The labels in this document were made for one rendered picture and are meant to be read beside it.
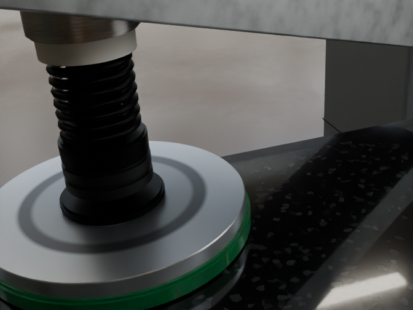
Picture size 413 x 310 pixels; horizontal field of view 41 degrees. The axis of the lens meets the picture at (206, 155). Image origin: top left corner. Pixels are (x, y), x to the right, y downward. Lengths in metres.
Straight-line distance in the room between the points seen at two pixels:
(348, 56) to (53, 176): 1.13
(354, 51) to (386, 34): 0.92
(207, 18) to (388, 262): 0.21
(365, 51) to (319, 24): 0.97
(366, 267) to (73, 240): 0.21
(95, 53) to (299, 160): 0.25
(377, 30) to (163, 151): 0.23
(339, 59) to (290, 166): 1.05
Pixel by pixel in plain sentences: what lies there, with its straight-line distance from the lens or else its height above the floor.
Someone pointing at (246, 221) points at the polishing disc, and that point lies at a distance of 0.43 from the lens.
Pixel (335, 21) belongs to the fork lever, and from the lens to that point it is 0.50.
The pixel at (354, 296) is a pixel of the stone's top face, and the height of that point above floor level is 0.82.
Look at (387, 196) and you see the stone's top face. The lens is 0.49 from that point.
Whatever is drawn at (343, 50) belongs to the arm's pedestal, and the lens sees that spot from 1.54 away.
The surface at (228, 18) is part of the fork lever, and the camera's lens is 0.40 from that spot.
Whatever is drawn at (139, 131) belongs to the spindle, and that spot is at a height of 0.91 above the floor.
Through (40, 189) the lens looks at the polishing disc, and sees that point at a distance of 0.49.
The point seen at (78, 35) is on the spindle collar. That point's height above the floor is 0.99.
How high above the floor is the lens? 1.07
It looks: 26 degrees down
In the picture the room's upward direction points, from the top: 5 degrees counter-clockwise
